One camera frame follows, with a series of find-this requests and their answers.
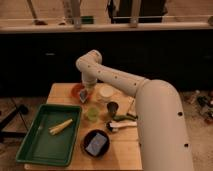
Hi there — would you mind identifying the black bowl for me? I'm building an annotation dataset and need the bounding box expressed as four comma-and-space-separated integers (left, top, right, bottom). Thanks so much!
82, 129, 110, 158

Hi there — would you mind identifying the grey towel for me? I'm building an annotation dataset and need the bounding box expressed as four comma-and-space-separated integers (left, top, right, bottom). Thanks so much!
79, 89, 89, 103

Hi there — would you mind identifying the green plastic cup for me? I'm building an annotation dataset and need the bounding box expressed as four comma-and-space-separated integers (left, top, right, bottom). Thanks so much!
87, 107, 99, 122

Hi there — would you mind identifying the blue grey sponge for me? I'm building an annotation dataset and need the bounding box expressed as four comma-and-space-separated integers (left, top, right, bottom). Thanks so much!
86, 133, 107, 156

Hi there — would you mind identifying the red bowl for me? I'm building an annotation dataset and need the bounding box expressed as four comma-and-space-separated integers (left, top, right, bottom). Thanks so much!
71, 83, 92, 100

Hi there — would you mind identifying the green vegetable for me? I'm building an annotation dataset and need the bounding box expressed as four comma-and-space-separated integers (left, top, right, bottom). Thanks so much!
113, 115, 136, 122

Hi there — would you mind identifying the yellow corn cob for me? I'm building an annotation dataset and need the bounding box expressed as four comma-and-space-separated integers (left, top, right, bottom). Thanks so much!
49, 119, 73, 135

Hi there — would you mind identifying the green plastic tray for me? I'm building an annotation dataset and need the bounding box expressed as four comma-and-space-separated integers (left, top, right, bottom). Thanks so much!
16, 104, 82, 167

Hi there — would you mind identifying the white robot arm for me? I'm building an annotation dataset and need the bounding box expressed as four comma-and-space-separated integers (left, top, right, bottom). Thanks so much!
76, 50, 194, 171

